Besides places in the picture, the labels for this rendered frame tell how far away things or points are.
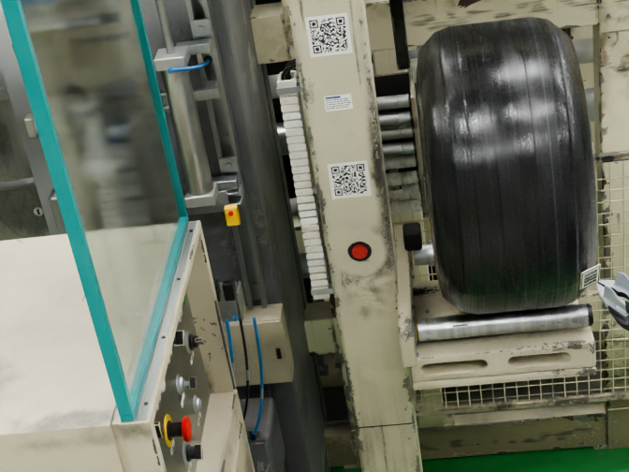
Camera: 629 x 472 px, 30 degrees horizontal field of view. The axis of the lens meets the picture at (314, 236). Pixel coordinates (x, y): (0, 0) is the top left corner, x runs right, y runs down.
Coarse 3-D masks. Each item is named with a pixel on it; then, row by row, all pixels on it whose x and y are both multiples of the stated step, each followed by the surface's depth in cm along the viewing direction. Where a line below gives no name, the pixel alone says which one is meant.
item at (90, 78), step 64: (0, 0) 129; (64, 0) 149; (128, 0) 182; (64, 64) 146; (128, 64) 178; (64, 128) 143; (128, 128) 174; (64, 192) 141; (128, 192) 170; (128, 256) 167; (128, 320) 164; (128, 384) 160
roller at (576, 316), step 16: (576, 304) 228; (416, 320) 232; (432, 320) 230; (448, 320) 229; (464, 320) 229; (480, 320) 228; (496, 320) 228; (512, 320) 227; (528, 320) 227; (544, 320) 227; (560, 320) 226; (576, 320) 226; (592, 320) 226; (432, 336) 229; (448, 336) 229; (464, 336) 230
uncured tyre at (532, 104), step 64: (448, 64) 208; (512, 64) 206; (576, 64) 208; (448, 128) 203; (512, 128) 201; (576, 128) 201; (448, 192) 203; (512, 192) 201; (576, 192) 201; (448, 256) 209; (512, 256) 206; (576, 256) 206
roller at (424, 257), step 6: (426, 246) 254; (414, 252) 253; (420, 252) 253; (426, 252) 253; (432, 252) 253; (414, 258) 254; (420, 258) 253; (426, 258) 253; (432, 258) 253; (420, 264) 254; (426, 264) 255
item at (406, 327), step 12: (396, 228) 257; (396, 240) 253; (396, 252) 249; (408, 252) 248; (408, 264) 244; (408, 276) 240; (408, 288) 236; (408, 300) 232; (408, 312) 229; (408, 324) 225; (408, 336) 225; (408, 348) 227; (408, 360) 228
